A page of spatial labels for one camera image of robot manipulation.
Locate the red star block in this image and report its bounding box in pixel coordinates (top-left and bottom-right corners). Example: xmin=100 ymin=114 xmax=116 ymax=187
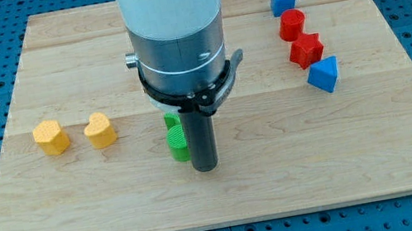
xmin=290 ymin=33 xmax=324 ymax=69

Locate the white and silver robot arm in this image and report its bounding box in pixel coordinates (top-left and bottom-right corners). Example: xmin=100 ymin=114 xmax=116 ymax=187
xmin=116 ymin=0 xmax=243 ymax=172

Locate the blue triangle block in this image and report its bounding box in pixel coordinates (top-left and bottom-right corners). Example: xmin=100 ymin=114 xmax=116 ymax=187
xmin=307 ymin=55 xmax=338 ymax=93

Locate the yellow hexagon block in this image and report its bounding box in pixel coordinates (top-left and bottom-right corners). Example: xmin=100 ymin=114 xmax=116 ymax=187
xmin=32 ymin=120 xmax=70 ymax=156

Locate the yellow heart block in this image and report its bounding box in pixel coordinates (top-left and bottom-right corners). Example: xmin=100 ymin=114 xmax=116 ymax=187
xmin=84 ymin=112 xmax=117 ymax=149

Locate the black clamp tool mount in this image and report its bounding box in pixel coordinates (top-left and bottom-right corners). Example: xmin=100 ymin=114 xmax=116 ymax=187
xmin=138 ymin=49 xmax=243 ymax=117

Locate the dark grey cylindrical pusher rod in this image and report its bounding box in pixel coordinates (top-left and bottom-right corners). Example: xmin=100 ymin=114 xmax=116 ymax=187
xmin=180 ymin=112 xmax=218 ymax=172

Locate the red cylinder block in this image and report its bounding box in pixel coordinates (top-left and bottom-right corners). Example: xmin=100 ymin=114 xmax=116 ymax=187
xmin=279 ymin=8 xmax=305 ymax=42

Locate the wooden board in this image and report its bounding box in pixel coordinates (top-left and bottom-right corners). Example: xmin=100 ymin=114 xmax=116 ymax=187
xmin=0 ymin=0 xmax=412 ymax=231

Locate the green block behind cylinder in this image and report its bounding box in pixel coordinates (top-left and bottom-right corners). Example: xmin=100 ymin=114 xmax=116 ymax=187
xmin=163 ymin=112 xmax=181 ymax=130

